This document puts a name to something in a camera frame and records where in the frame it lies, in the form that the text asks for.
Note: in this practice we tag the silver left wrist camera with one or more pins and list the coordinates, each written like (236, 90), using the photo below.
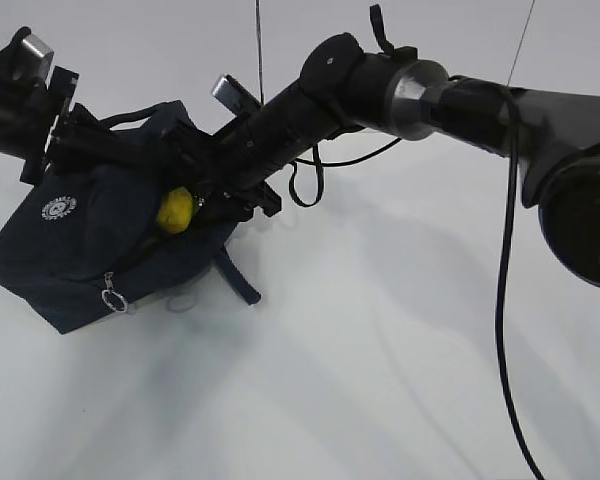
(26, 58)

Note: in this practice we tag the dark navy fabric lunch bag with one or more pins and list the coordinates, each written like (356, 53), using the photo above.
(82, 246)

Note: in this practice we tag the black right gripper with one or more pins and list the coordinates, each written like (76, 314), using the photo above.
(216, 170)

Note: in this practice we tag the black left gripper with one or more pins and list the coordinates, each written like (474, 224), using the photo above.
(79, 138)

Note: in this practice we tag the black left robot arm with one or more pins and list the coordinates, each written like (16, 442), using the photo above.
(13, 97)

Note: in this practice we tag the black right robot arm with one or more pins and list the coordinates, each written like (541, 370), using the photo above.
(552, 138)

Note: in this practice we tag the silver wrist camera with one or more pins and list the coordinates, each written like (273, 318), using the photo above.
(234, 96)
(26, 58)

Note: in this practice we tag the yellow lemon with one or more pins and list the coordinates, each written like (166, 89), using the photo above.
(176, 210)

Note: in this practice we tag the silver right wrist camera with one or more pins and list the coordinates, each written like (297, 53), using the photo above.
(234, 96)

